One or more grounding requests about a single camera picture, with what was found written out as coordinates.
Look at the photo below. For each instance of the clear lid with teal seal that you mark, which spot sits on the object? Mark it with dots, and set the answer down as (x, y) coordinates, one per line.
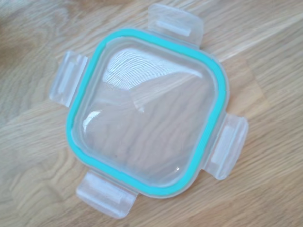
(146, 123)

